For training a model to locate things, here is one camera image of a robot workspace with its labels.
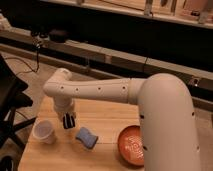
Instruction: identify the orange ribbed bowl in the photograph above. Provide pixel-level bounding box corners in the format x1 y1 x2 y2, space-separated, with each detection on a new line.
117 125 144 167

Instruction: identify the black cable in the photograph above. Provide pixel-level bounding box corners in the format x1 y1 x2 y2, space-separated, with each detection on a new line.
3 41 43 76

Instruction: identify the blue sponge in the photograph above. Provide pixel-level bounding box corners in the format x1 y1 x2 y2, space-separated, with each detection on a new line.
75 127 98 149

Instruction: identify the black office chair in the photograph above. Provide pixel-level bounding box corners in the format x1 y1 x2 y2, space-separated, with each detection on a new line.
0 54 37 171

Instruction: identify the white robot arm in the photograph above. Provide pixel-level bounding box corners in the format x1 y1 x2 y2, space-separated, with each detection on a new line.
43 68 201 171

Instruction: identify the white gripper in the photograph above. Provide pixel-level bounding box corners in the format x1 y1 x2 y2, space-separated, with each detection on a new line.
54 98 75 129

